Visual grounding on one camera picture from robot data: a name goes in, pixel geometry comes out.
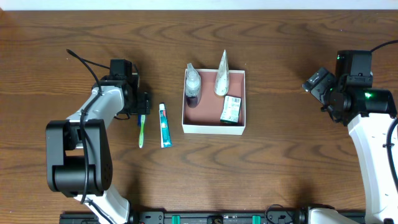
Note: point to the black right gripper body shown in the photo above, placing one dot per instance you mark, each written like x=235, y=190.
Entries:
x=319, y=86

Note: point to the white box with pink interior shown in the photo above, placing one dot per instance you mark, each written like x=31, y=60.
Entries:
x=205, y=117

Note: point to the green white toothbrush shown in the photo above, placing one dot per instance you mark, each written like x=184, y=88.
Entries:
x=142, y=126

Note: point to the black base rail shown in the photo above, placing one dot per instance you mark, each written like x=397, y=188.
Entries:
x=201, y=218

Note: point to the blue disposable razor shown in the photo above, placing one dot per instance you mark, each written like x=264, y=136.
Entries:
x=139, y=119

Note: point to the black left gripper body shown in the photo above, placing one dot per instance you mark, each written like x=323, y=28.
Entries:
x=144, y=104

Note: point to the teal white toothpaste tube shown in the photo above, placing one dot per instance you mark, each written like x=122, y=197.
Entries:
x=164, y=127

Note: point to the white cosmetic tube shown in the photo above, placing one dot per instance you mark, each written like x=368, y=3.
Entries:
x=222, y=78

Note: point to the clear spray bottle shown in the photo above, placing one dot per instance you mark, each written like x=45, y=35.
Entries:
x=192, y=86

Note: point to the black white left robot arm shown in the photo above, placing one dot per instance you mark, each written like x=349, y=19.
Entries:
x=79, y=163

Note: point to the green white soap box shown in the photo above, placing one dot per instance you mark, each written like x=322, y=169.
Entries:
x=231, y=109

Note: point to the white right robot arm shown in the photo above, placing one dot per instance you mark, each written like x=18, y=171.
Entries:
x=371, y=118

